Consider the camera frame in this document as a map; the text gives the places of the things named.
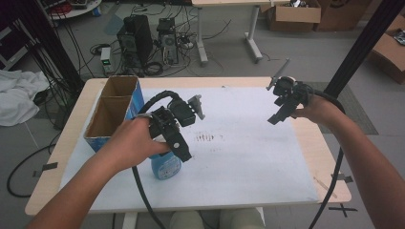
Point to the round white table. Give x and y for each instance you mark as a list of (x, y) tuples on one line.
[(76, 8)]

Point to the blue-sided cardboard box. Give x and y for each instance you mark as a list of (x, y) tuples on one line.
[(110, 117)]

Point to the light wooden table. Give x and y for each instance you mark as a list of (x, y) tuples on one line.
[(321, 149)]

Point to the person's left hand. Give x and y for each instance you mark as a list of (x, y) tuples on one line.
[(133, 143)]

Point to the small black computer tower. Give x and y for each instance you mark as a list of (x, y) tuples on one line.
[(168, 39)]

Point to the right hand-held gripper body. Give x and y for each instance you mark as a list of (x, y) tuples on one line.
[(291, 90)]

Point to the blue spray bottle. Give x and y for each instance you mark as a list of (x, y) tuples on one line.
[(165, 167)]

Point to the open cardboard box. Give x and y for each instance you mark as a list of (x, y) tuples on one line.
[(296, 16)]

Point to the white table mat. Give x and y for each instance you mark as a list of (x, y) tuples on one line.
[(248, 159)]

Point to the white-legged desk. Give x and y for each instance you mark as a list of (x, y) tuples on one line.
[(253, 35)]

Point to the large cardboard box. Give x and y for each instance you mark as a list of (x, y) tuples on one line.
[(390, 54)]

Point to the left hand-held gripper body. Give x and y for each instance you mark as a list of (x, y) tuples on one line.
[(173, 127)]

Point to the white crumpled cloth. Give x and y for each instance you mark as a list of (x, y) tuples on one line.
[(17, 95)]

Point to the white power supply unit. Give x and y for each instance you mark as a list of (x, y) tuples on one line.
[(106, 59)]

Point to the large black computer tower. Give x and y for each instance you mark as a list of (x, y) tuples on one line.
[(137, 38)]

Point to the dark floor mat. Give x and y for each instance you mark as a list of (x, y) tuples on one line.
[(356, 117)]

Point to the black metal post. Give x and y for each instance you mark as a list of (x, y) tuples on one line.
[(359, 47)]

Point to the person's right hand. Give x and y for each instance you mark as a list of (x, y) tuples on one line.
[(320, 109)]

